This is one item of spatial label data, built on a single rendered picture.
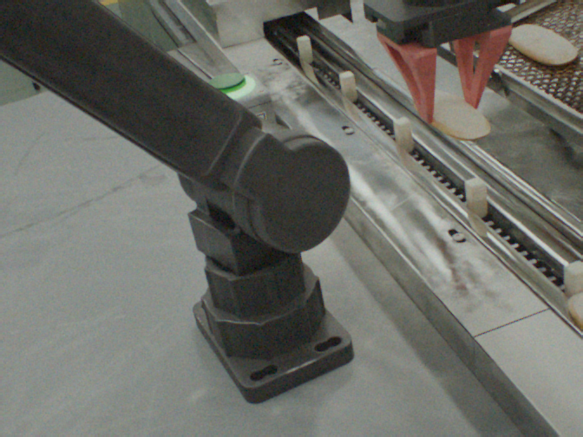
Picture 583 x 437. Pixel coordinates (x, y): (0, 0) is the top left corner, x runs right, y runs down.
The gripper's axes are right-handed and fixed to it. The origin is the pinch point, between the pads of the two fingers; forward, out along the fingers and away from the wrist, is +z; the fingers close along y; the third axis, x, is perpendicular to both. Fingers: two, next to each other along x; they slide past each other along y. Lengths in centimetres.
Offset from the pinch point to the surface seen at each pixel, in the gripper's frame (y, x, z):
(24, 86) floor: 42, -307, 93
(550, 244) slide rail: -1.9, 11.4, 7.8
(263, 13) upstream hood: 2.4, -45.2, 3.7
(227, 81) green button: 12.7, -23.4, 2.4
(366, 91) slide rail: -1.8, -23.6, 7.8
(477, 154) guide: -3.4, -2.2, 6.6
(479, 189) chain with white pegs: -0.3, 3.7, 6.2
